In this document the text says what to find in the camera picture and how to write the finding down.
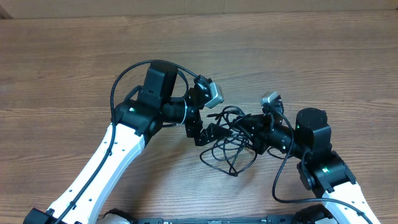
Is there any black cable bundle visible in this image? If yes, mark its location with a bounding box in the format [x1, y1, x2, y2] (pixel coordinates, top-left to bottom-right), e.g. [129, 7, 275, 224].
[198, 105, 261, 177]

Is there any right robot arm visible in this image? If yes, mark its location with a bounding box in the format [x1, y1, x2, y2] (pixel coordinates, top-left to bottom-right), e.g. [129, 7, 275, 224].
[233, 106, 379, 223]

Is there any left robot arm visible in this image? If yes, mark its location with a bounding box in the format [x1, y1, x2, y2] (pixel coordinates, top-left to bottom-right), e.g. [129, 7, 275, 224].
[24, 60, 230, 223]

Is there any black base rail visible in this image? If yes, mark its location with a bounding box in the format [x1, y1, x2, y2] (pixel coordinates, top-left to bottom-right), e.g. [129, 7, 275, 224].
[99, 205, 343, 224]

